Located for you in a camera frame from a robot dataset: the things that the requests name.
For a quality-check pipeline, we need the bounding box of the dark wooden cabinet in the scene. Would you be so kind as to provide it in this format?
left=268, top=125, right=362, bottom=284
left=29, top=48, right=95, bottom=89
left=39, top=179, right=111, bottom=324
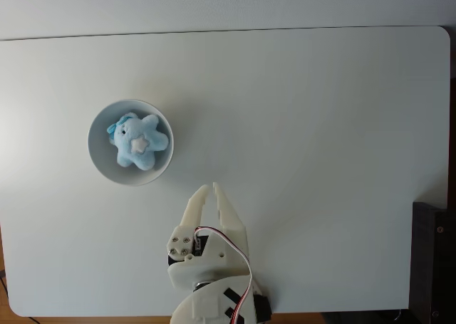
left=408, top=201, right=456, bottom=324

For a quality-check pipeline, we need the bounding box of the skyblue star plush doll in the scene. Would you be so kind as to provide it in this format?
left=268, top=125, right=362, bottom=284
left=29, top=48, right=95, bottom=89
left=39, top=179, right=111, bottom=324
left=105, top=113, right=170, bottom=171

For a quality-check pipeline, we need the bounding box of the thin black cable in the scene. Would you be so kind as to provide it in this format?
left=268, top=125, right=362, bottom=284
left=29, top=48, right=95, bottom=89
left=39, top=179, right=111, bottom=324
left=0, top=269, right=10, bottom=300

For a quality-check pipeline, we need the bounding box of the white ceramic bowl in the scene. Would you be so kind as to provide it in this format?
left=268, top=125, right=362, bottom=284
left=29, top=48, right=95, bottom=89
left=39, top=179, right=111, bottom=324
left=87, top=98, right=175, bottom=187

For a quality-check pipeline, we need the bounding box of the red white black servo cable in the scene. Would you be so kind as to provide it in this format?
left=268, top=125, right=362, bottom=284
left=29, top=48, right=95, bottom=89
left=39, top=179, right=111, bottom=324
left=193, top=225, right=255, bottom=322

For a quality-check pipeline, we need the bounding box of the black table clamp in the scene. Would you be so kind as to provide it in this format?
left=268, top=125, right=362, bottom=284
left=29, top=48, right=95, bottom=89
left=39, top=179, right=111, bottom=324
left=256, top=293, right=274, bottom=320

